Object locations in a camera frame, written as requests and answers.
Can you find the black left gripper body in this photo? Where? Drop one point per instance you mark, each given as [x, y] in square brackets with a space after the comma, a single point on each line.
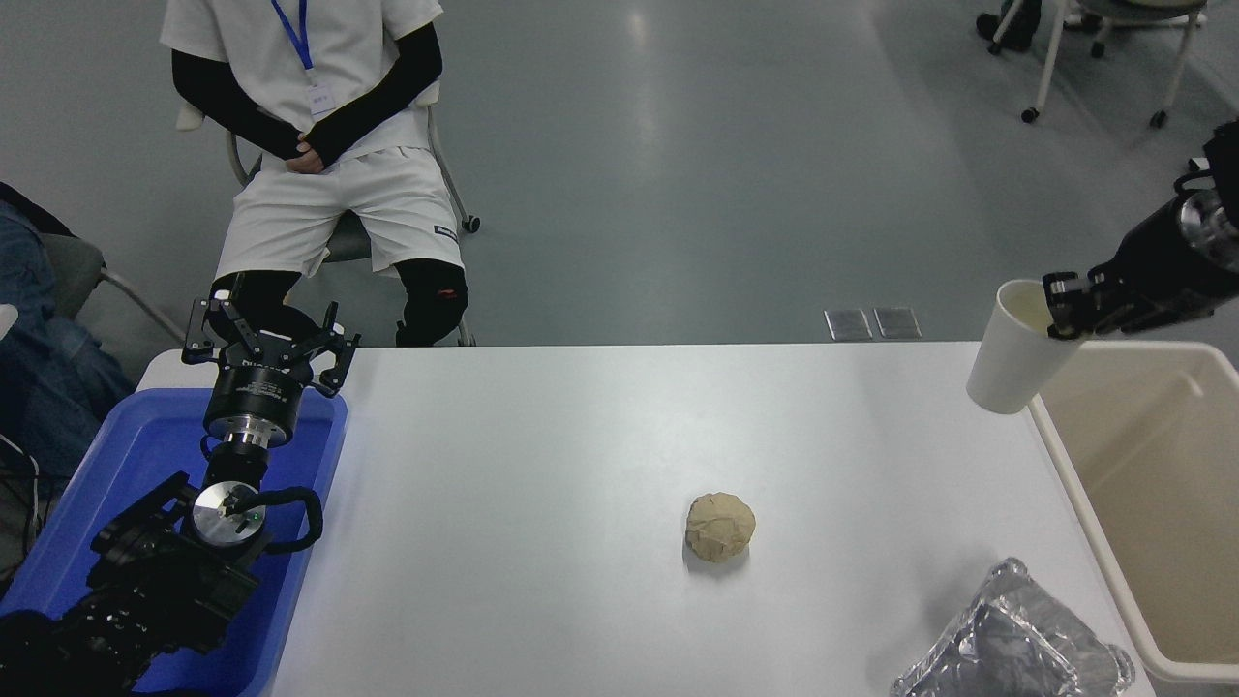
[259, 387]

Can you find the white paper cup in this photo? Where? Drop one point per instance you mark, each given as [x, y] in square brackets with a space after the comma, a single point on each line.
[1007, 363]

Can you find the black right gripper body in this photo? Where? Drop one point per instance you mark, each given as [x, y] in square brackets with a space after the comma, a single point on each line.
[1162, 266]

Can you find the crumpled foil tray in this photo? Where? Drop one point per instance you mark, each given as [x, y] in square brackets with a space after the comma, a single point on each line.
[1016, 639]

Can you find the white office chair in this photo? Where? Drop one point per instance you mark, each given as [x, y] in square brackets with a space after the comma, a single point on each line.
[1055, 48]

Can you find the blue plastic tray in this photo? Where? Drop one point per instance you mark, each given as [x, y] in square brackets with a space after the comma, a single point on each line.
[126, 455]

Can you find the metal floor plate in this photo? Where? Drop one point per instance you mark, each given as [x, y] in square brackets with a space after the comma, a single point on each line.
[896, 321]
[848, 323]

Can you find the person's right hand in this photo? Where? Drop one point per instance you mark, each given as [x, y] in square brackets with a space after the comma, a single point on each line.
[302, 146]

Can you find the grey chair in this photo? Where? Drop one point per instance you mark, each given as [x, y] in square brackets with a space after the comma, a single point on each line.
[73, 266]

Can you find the large pale bin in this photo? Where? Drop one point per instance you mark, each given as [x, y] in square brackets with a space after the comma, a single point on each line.
[1152, 484]

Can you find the seated person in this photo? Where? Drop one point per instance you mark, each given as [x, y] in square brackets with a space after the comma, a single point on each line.
[319, 203]

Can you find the person at table edge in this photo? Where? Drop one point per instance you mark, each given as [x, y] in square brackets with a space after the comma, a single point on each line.
[39, 358]

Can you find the person's left hand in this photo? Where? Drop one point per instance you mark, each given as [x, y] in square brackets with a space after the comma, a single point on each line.
[304, 165]

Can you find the person's foot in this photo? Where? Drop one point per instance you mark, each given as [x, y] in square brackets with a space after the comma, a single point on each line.
[1007, 29]

